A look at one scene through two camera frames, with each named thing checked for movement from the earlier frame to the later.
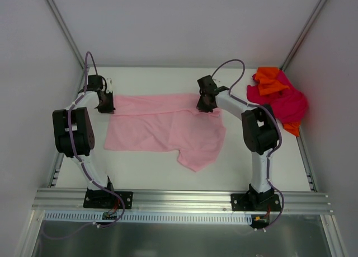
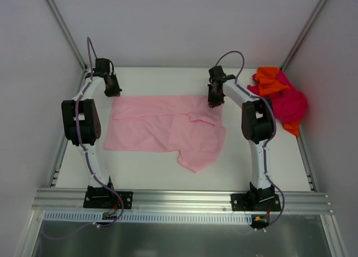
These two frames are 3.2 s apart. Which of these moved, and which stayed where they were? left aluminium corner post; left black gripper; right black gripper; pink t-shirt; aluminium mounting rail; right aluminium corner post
Moved: right black gripper; left black gripper
Stayed: pink t-shirt; right aluminium corner post; aluminium mounting rail; left aluminium corner post
